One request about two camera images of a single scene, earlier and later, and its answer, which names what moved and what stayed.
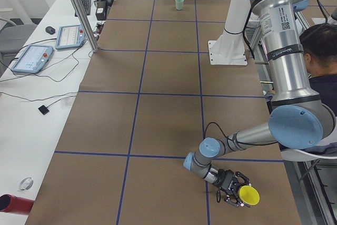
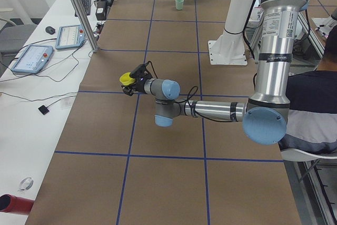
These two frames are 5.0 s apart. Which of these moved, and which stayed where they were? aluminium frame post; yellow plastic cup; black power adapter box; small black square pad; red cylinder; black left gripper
Moved: yellow plastic cup; black left gripper
Stayed: black power adapter box; small black square pad; red cylinder; aluminium frame post
